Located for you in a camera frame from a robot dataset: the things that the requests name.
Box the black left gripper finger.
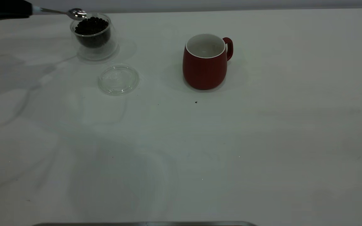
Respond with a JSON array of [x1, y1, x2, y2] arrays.
[[0, 0, 32, 14], [0, 11, 33, 24]]

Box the metal spoon light blue handle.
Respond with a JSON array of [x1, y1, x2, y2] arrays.
[[32, 6, 87, 21]]

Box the red mug white inside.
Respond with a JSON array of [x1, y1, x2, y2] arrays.
[[183, 34, 233, 91]]

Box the dark coffee beans pile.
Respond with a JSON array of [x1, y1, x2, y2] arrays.
[[75, 17, 111, 48]]

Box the clear glass lid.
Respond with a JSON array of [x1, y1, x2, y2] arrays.
[[98, 65, 140, 96]]

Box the clear double-walled glass jar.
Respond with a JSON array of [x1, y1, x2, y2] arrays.
[[70, 13, 119, 61]]

